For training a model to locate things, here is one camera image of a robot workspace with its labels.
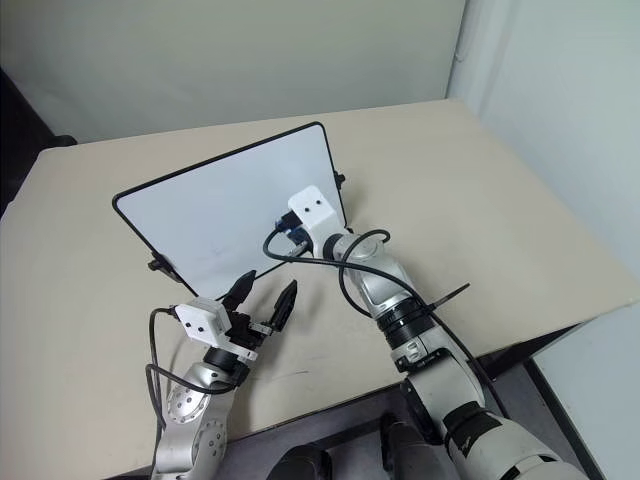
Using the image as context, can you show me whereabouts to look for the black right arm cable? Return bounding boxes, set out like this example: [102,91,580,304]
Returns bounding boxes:
[262,212,507,417]

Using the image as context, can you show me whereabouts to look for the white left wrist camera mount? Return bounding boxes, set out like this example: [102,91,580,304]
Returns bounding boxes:
[174,296,259,362]

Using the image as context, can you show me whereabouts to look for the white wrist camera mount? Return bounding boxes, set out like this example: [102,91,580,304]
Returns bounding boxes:
[287,185,347,252]
[174,296,259,362]

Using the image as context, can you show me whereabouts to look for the whiteboard with black frame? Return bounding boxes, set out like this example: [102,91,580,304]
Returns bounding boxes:
[111,121,351,298]

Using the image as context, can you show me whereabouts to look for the black cable tie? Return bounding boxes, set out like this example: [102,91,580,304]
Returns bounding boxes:
[424,282,472,314]

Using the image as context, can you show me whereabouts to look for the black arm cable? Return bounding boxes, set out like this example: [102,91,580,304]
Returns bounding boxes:
[262,212,507,417]
[145,305,237,432]

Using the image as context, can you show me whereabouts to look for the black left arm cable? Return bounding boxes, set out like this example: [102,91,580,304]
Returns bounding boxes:
[145,305,237,432]

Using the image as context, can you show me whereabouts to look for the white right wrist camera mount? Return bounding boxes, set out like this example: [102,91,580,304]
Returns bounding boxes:
[287,185,347,252]

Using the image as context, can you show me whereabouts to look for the dark rounded shape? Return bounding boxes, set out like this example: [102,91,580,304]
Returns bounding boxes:
[263,438,335,480]

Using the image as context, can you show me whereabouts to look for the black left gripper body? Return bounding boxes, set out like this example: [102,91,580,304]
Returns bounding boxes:
[222,309,274,351]

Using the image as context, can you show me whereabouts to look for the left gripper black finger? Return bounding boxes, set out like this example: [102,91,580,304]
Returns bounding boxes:
[269,279,300,334]
[218,269,258,315]

